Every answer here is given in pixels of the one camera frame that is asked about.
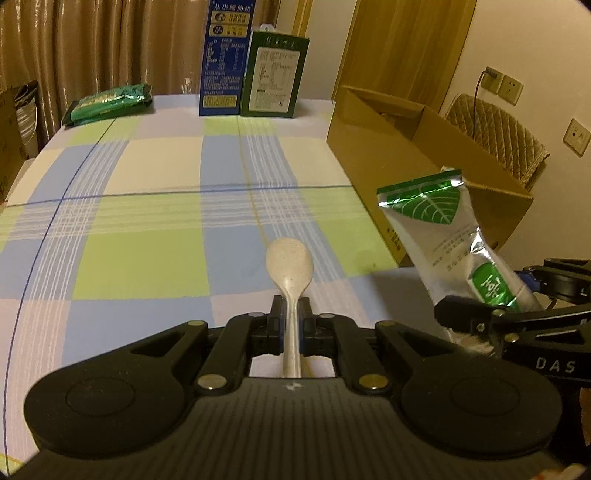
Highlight brown cardboard box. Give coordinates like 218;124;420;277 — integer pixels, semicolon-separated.
326;84;534;268

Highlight wooden door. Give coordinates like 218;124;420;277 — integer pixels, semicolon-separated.
331;0;478;112

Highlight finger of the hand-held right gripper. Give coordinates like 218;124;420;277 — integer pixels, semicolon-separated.
434;295;591;344
522;258;591;303

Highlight green plastic packet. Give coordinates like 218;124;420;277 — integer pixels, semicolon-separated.
61;83;154;127

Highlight charger cable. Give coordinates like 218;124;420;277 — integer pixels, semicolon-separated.
471;68;492;139

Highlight tall blue carton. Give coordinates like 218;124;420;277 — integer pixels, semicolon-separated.
198;0;254;117

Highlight tall green carton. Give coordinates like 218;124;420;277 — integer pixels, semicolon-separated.
239;23;310;120

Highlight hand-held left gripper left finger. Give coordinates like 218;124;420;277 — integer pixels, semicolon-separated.
92;295;284;395

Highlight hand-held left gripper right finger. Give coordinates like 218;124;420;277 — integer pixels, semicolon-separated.
299;298;490;395

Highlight stack of white bowls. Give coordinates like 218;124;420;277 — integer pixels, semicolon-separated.
14;85;40;160

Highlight beige speckled spoon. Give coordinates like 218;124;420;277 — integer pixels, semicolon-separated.
265;237;315;379

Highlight silver green foil pouch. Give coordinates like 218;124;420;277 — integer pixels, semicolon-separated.
376;168;546;356

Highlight printed brown cardboard boxes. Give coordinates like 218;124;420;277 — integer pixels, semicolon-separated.
0;80;40;199

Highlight checked cloth desktop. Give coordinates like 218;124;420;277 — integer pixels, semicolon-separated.
0;93;444;467

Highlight wall socket with plug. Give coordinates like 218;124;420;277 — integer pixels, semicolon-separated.
480;66;504;95

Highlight quilted chair cover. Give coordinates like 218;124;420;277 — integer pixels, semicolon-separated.
444;92;551;192

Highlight brown curtain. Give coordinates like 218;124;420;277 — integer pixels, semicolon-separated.
0;0;309;151

